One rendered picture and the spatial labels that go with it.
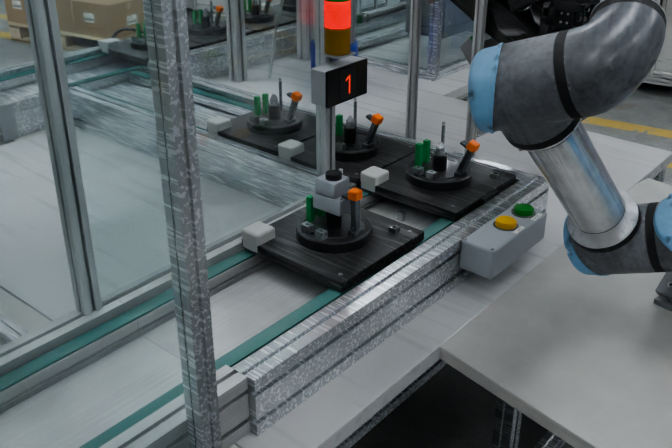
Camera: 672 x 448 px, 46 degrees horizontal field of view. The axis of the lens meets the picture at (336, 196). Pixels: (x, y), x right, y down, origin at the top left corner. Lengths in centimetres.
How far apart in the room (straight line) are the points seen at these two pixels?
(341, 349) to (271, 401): 16
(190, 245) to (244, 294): 51
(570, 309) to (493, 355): 21
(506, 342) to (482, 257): 17
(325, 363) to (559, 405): 36
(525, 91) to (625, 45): 13
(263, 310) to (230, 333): 8
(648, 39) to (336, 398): 68
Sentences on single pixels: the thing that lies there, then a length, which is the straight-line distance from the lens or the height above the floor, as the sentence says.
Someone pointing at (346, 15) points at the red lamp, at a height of 133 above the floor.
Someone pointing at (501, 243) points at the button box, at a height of 96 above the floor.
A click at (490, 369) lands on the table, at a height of 86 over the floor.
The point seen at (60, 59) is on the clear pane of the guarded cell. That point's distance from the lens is 76.
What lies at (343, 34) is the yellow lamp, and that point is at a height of 130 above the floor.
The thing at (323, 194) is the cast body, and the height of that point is 106.
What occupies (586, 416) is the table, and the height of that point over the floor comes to 86.
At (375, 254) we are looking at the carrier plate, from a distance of 140.
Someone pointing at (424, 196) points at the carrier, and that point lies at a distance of 162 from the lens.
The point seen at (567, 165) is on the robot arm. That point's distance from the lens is 118.
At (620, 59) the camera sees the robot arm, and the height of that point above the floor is 140.
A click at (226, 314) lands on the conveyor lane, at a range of 135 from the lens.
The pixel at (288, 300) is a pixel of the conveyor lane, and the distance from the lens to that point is 137.
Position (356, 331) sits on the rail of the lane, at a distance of 129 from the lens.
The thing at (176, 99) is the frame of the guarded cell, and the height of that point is 141.
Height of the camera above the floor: 167
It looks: 26 degrees down
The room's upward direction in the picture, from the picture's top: straight up
